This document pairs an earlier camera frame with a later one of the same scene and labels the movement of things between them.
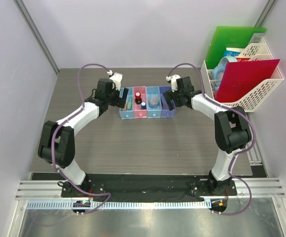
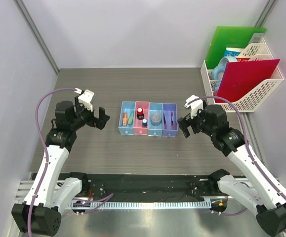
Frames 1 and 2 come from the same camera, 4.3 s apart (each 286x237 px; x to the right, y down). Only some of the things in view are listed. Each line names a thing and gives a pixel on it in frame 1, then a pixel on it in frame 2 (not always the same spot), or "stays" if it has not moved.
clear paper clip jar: (153, 101) → (156, 119)
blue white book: (233, 52) stays
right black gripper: (169, 96) → (184, 122)
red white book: (242, 59) stays
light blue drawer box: (128, 112) → (126, 121)
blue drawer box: (153, 102) → (155, 125)
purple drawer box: (165, 112) → (170, 120)
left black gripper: (120, 101) → (80, 106)
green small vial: (129, 106) → (130, 120)
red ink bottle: (138, 100) → (140, 116)
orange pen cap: (125, 107) → (124, 120)
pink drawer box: (140, 101) → (142, 117)
